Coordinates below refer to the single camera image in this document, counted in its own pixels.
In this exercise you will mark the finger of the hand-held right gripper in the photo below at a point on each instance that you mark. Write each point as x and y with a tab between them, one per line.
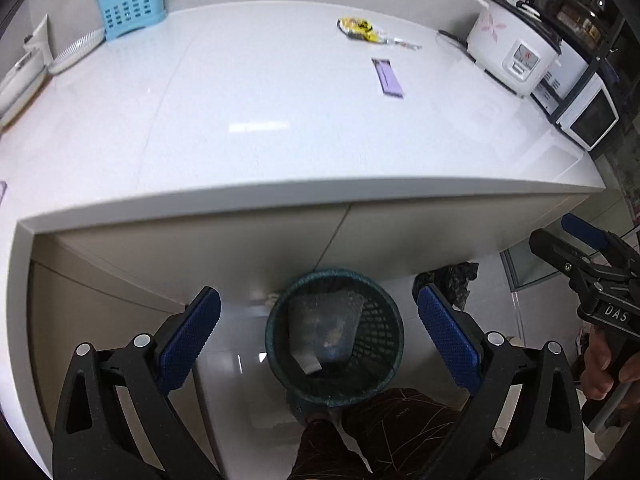
555	250
582	227

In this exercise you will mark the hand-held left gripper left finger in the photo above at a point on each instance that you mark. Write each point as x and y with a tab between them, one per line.
192	335

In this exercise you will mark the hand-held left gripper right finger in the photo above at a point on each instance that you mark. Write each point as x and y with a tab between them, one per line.
447	340

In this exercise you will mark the dark green mesh waste basket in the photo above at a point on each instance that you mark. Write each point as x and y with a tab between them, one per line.
375	355

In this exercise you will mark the bubble wrap sheet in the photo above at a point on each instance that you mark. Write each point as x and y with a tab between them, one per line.
325	325

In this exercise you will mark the light purple wrapper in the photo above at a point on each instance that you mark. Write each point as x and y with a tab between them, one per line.
389	79

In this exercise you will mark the yellow snack wrapper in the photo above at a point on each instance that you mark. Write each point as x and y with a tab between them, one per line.
357	27

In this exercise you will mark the person's right hand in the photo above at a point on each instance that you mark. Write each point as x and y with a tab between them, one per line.
600	365

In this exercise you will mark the black plastic bag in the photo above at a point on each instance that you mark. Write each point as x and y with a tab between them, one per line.
452	280

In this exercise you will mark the white counter cabinet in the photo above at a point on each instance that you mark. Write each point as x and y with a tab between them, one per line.
200	240

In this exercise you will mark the person's patterned trouser leg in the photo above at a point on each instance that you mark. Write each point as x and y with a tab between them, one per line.
390	430

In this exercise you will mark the white toaster oven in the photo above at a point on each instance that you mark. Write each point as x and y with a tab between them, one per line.
585	110

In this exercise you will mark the white flowered rice cooker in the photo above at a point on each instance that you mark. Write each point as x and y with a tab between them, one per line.
510	40

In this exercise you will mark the black metal shelf rack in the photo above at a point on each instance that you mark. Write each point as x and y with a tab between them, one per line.
607	15

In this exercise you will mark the striped plate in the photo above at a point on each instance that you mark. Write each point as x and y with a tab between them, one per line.
75	52

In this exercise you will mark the blue plastic utensil holder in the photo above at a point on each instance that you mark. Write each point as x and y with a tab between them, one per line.
132	10

